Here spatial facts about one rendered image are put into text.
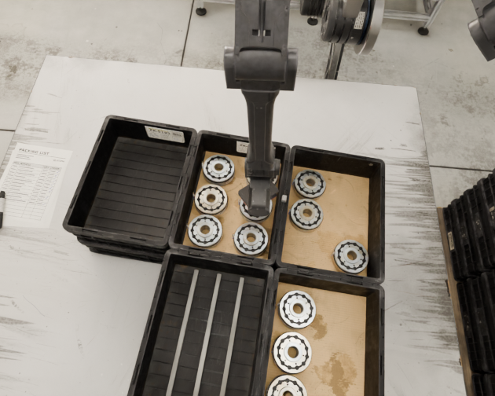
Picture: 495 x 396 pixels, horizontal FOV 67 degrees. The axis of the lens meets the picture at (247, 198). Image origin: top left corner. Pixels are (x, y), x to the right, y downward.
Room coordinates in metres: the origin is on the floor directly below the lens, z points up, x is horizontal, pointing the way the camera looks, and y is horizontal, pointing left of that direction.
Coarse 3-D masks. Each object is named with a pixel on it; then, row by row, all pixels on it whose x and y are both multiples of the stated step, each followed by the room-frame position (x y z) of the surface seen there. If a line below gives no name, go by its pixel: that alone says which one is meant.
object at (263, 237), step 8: (248, 224) 0.41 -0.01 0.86; (256, 224) 0.41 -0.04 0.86; (240, 232) 0.38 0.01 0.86; (264, 232) 0.39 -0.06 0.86; (240, 240) 0.35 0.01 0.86; (264, 240) 0.36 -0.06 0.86; (240, 248) 0.33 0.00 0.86; (248, 248) 0.33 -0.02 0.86; (256, 248) 0.34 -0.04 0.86; (264, 248) 0.34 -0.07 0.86
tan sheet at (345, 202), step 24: (336, 192) 0.57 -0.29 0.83; (360, 192) 0.58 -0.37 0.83; (288, 216) 0.46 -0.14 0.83; (336, 216) 0.48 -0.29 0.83; (360, 216) 0.49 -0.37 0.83; (288, 240) 0.38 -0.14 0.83; (312, 240) 0.39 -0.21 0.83; (336, 240) 0.40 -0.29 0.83; (360, 240) 0.41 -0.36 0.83; (312, 264) 0.32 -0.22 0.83
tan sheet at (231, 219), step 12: (204, 156) 0.65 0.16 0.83; (228, 156) 0.66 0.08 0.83; (240, 168) 0.62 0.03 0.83; (204, 180) 0.56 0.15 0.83; (240, 180) 0.57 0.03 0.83; (228, 192) 0.52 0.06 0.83; (192, 204) 0.47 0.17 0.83; (228, 204) 0.48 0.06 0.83; (192, 216) 0.43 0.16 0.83; (228, 216) 0.44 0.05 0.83; (240, 216) 0.45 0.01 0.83; (228, 228) 0.40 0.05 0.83; (264, 228) 0.41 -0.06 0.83; (228, 240) 0.36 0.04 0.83; (252, 240) 0.37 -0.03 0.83; (228, 252) 0.32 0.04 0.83; (264, 252) 0.34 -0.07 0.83
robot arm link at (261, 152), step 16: (224, 48) 0.43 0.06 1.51; (288, 48) 0.43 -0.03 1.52; (224, 64) 0.41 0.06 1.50; (288, 64) 0.41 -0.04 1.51; (240, 80) 0.42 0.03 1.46; (256, 80) 0.42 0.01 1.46; (288, 80) 0.41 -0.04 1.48; (256, 96) 0.40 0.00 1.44; (272, 96) 0.40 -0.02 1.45; (256, 112) 0.41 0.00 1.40; (272, 112) 0.42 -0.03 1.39; (256, 128) 0.41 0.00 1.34; (272, 128) 0.43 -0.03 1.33; (256, 144) 0.42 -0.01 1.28; (272, 144) 0.48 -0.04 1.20; (256, 160) 0.43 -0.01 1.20; (272, 160) 0.44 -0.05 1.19; (256, 176) 0.44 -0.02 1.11; (272, 176) 0.44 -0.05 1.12
